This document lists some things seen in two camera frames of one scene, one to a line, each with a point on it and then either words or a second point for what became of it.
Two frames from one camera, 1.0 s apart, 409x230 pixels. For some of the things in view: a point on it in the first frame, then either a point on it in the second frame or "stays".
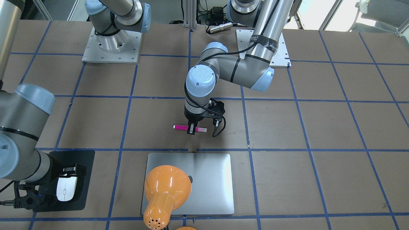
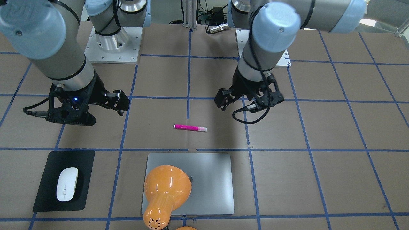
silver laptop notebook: (211, 176) stays
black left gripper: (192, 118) to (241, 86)
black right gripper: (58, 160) to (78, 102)
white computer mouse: (65, 188) stays
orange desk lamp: (167, 187) stays
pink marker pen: (185, 127) stays
